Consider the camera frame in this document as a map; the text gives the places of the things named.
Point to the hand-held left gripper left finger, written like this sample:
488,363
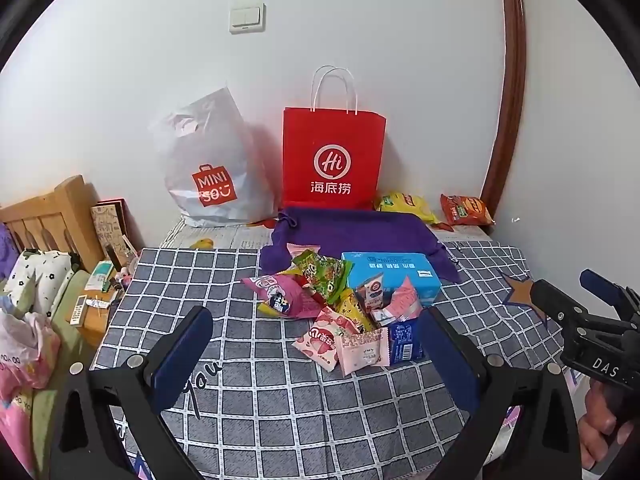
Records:
182,355

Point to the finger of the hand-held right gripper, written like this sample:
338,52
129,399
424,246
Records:
550,297
602,285

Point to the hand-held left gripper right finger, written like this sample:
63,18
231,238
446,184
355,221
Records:
452,360

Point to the blue cookie packet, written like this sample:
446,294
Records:
405,340

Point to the pink wafer packet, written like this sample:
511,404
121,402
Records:
405,302

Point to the pale pink pastry packet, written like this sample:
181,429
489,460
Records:
362,352

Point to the white brown snack packet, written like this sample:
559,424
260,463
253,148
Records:
372,292

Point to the small blue yellow packet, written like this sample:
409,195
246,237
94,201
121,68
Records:
277,304

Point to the large pink snack packet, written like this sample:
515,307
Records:
270,287

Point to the yellow snack packet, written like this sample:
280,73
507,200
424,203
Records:
352,312

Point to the green snack packet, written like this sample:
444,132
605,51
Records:
322,272

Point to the small pink candy packet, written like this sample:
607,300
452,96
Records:
302,250

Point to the person's right hand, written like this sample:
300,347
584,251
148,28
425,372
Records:
592,420

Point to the wooden bedside table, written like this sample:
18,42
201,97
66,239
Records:
92,327

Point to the blue tissue pack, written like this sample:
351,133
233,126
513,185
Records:
395,270

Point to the grey checked blanket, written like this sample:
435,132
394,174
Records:
280,410

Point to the white remote control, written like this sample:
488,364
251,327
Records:
78,310

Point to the white green small box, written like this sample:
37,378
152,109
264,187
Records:
100,274

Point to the orange chip bag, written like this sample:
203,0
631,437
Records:
465,210

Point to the green cloth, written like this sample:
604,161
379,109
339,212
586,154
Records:
47,410

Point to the patterned cardboard box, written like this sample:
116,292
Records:
107,225

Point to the pink plastic bag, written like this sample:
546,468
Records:
25,360

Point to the yellow chip bag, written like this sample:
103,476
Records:
405,205

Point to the purple cloth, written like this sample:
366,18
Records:
350,230

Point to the floral white pillow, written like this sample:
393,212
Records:
35,275

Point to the wooden headboard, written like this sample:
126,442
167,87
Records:
50,215

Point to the white plastic bag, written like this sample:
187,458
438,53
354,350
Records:
210,150

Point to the red paper bag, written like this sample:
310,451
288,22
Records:
335,135

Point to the brown wooden door frame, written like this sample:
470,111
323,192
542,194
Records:
510,85

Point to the white light switch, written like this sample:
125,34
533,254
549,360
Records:
246,17

